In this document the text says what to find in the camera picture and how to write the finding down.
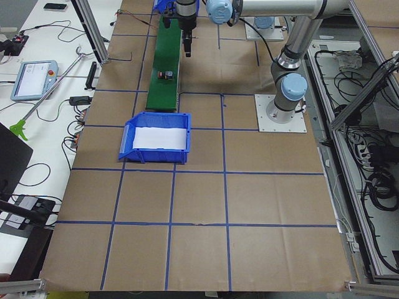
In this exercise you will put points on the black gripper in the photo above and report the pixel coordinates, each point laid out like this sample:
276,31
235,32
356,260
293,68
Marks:
187,22

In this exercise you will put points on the red push button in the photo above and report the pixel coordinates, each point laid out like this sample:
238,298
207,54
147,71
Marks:
165,75

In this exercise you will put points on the right blue plastic bin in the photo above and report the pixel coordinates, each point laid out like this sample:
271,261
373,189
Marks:
159,5

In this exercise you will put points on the blue plastic bin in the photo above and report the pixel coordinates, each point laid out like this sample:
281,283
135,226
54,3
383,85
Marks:
161,120
159,5

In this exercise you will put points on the green conveyor belt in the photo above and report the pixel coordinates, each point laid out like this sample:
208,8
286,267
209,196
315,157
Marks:
163,94

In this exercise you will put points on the left blue plastic bin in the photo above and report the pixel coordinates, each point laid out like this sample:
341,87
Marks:
161,120

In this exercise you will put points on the black handheld bar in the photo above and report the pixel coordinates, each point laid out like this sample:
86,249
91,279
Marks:
90,77

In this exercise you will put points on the white foam pad left bin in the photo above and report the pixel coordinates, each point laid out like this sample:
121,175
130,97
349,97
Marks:
160,138

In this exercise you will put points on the black power adapter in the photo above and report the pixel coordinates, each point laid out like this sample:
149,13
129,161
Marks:
80,100

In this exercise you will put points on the teach pendant tablet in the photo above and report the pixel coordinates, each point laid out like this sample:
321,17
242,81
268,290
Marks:
34,80

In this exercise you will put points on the reacher grabber tool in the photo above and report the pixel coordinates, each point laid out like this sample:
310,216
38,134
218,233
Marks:
18,128

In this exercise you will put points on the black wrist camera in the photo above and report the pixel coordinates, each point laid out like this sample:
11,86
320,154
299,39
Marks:
168,14

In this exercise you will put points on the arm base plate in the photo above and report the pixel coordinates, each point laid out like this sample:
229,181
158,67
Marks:
269,28
272,120

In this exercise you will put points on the aluminium frame post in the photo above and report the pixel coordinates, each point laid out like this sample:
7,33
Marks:
87,20

